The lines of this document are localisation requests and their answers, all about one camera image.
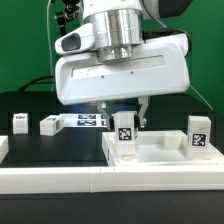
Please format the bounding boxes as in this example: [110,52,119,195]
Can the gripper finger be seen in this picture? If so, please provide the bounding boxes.
[97,102,114,130]
[134,96,149,128]

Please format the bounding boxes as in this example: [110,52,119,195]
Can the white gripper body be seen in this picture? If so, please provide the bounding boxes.
[55,34,190,105]

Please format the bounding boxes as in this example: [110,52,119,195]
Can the white square table top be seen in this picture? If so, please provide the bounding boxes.
[102,131,224,166]

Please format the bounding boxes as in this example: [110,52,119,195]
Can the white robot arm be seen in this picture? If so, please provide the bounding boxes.
[55,0,193,129]

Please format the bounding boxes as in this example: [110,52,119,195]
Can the white base tag plate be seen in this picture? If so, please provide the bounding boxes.
[61,113,106,127]

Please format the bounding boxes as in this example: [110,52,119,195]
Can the white U-shaped obstacle fence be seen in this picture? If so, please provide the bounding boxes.
[0,134,224,195]

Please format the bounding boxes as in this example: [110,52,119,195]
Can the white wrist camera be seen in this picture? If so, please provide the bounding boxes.
[55,23,95,55]

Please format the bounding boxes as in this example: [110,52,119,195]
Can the black cables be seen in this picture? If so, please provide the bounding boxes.
[18,74,58,93]

